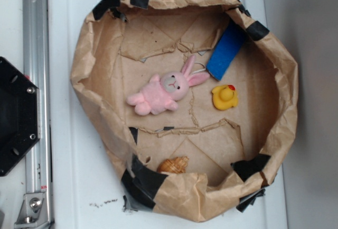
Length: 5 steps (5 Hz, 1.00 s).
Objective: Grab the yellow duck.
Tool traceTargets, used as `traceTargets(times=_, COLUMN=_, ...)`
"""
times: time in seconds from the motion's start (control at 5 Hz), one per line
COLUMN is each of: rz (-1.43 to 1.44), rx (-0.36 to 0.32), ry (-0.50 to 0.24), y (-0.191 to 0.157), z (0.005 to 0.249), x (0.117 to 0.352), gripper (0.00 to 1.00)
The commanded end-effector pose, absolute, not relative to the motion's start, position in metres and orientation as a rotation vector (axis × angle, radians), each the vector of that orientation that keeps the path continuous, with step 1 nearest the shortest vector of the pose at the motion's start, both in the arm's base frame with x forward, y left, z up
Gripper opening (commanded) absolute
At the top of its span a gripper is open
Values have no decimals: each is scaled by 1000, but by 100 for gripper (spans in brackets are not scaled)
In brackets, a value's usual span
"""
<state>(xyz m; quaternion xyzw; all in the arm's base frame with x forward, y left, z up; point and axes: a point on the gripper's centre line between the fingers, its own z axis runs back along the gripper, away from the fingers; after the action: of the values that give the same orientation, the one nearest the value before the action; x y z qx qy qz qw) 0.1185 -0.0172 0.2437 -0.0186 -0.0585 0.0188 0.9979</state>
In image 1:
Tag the yellow rubber duck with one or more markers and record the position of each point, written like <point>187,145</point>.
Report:
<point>224,97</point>

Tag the pink plush bunny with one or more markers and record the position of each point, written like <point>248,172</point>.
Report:
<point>162,93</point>

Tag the tan ridged shell toy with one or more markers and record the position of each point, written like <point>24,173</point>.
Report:
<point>176,165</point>

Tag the brown paper bag bin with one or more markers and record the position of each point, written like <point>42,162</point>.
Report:
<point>233,154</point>

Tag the blue foam block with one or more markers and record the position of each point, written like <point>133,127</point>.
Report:
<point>225,51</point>

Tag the aluminium extrusion rail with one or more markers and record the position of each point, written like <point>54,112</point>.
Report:
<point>36,66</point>

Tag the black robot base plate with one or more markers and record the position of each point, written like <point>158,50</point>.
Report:
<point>19,116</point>

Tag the metal corner bracket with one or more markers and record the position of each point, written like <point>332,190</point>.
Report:
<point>33,212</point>

